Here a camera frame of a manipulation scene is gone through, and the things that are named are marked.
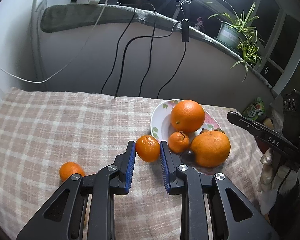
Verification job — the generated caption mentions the medium orange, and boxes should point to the medium orange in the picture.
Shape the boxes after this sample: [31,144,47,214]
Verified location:
[59,162,85,182]

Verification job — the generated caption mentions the rough large orange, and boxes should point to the rough large orange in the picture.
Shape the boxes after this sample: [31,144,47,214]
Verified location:
[190,131,231,168]

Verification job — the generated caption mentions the dark purple plum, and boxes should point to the dark purple plum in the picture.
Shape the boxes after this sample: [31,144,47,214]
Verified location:
[180,150,195,163]

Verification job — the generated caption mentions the small mandarin with stem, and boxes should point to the small mandarin with stem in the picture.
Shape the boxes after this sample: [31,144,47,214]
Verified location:
[168,131,190,154]

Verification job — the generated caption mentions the small smooth mandarin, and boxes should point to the small smooth mandarin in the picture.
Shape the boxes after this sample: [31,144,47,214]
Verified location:
[135,135,160,163]

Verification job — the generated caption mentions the gloved right hand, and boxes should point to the gloved right hand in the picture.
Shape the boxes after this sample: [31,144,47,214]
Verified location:
[258,148,298,215]

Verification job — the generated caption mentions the green snack packet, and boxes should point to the green snack packet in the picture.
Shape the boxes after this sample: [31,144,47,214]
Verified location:
[242,98,266,122]

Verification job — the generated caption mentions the pink plaid tablecloth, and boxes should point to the pink plaid tablecloth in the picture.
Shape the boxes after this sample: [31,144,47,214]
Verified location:
[0,87,271,240]

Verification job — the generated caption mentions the smooth large orange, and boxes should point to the smooth large orange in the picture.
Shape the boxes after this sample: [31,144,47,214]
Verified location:
[171,100,205,133]

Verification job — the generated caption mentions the floral white plate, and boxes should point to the floral white plate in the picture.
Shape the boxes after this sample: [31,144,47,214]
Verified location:
[151,99,230,175]

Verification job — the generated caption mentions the potted spider plant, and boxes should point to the potted spider plant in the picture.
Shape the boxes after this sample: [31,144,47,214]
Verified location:
[209,2,262,73]

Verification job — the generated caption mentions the small pink figurine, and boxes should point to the small pink figurine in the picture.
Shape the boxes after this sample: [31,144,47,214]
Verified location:
[194,17,205,32]

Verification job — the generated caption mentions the grey green sill cloth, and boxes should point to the grey green sill cloth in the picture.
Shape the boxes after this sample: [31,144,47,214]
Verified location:
[40,4,278,98]

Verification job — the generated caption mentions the black cable left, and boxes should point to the black cable left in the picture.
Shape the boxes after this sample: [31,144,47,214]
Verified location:
[100,7,137,95]

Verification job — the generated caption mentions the black cable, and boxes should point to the black cable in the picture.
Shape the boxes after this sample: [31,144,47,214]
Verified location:
[156,41,187,99]
[114,2,188,98]
[100,7,137,95]

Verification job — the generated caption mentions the white charging cable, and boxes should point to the white charging cable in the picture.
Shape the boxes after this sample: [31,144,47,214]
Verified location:
[0,0,111,84]

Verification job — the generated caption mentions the black cable right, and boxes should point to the black cable right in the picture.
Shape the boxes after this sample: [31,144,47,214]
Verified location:
[156,41,187,99]

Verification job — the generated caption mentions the black inline cable box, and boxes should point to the black inline cable box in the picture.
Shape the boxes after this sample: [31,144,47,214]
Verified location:
[181,19,190,42]

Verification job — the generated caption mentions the black cable middle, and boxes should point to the black cable middle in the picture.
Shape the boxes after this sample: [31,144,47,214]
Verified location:
[114,2,188,98]

